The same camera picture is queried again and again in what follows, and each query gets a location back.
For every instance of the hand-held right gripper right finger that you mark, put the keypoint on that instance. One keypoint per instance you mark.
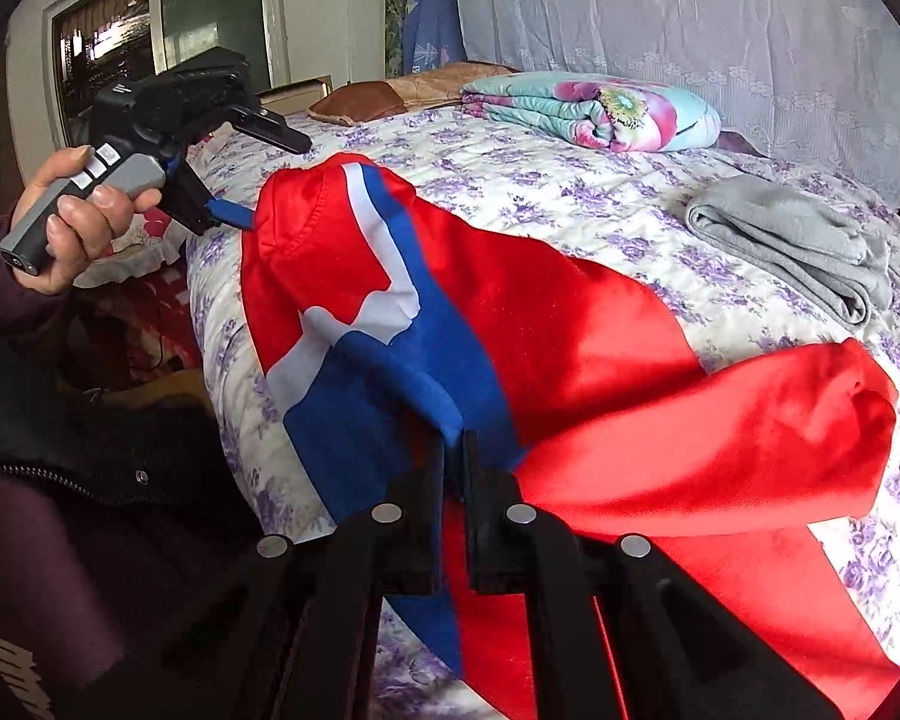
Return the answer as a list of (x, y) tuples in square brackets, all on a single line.
[(480, 517)]

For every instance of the folded floral quilt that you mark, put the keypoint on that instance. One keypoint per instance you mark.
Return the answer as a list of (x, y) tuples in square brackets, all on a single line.
[(592, 109)]

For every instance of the red floral cloth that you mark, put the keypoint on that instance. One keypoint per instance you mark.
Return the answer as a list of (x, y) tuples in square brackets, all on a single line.
[(146, 277)]

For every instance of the folded grey garment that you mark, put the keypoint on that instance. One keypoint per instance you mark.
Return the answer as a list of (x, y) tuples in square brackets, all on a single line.
[(795, 247)]

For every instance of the white lace curtain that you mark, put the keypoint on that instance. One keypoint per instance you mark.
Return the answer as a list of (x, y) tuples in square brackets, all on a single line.
[(690, 30)]

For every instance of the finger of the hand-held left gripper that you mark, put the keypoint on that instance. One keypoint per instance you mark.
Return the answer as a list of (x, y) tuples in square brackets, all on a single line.
[(202, 199), (277, 127)]

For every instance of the person's dark jacket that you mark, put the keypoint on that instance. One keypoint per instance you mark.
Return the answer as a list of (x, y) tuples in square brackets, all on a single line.
[(82, 540)]

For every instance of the brown pillow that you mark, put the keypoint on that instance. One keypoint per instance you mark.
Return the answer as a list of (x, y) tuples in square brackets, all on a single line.
[(375, 97)]

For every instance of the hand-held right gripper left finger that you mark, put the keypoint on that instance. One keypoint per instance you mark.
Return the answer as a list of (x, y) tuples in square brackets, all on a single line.
[(429, 510)]

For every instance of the red blue white pants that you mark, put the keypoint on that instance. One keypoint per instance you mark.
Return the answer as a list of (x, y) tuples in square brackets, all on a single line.
[(540, 390)]

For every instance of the person's left hand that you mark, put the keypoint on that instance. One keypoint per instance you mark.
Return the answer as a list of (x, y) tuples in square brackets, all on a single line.
[(75, 217)]

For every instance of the blue patterned cloth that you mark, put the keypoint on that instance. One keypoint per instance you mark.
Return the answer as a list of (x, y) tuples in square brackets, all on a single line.
[(431, 7)]

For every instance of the person's left forearm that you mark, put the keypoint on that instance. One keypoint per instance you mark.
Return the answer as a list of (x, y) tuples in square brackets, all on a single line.
[(7, 292)]

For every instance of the window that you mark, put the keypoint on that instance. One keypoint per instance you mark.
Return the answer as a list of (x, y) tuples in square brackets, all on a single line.
[(165, 22)]

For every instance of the bed with purple floral sheet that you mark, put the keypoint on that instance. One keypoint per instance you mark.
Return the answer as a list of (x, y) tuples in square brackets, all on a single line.
[(540, 187)]

